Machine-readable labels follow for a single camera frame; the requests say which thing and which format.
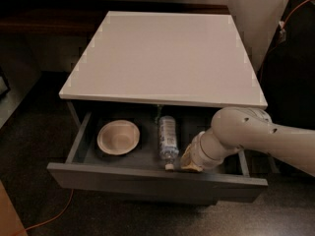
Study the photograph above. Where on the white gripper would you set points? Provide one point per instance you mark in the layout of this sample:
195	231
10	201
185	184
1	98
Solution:
198	147

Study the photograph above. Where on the clear blue plastic bottle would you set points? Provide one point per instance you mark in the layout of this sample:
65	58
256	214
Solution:
168	148

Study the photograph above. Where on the grey top drawer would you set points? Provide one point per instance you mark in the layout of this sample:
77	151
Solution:
139	175

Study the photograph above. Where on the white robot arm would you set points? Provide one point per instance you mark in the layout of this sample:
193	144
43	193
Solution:
234	129

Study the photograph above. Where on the grey drawer cabinet white top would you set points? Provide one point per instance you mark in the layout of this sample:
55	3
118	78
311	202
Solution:
192	64

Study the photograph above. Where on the green can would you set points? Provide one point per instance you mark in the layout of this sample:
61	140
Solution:
159	110

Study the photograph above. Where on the beige bowl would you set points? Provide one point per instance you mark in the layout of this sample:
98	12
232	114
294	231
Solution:
118	137

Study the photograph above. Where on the dark wooden shelf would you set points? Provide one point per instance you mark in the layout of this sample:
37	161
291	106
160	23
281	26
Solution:
82	17

